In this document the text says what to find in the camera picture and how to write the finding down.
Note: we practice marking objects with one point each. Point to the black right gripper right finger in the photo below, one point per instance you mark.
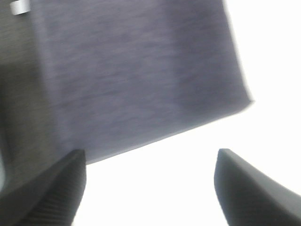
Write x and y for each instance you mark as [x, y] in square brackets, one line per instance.
[250, 198]

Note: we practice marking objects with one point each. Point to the dark navy towel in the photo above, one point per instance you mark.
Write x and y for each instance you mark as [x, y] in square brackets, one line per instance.
[109, 76]

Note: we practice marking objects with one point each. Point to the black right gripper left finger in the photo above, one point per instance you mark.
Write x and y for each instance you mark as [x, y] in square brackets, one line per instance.
[51, 198]

